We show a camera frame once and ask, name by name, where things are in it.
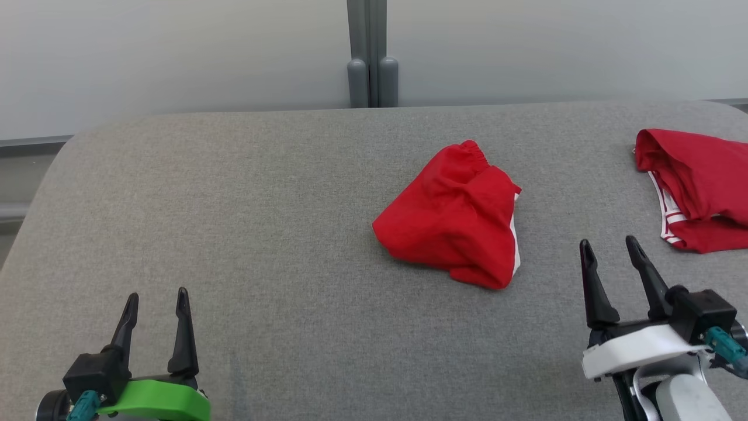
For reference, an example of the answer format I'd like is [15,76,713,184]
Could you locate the grey fabric sofa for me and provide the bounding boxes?
[0,99,748,421]

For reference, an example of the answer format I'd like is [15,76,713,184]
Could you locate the grey partition post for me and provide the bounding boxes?
[346,0,400,109]

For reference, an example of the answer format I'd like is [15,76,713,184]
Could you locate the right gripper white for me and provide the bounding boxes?
[579,236,711,421]

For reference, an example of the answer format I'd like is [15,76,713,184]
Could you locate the red shorts with white trim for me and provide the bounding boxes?
[372,139,522,291]

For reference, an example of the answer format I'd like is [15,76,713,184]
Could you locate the red white basketball jersey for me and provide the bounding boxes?
[633,129,748,254]

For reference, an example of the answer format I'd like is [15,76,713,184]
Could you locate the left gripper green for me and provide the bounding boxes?
[96,287,212,421]

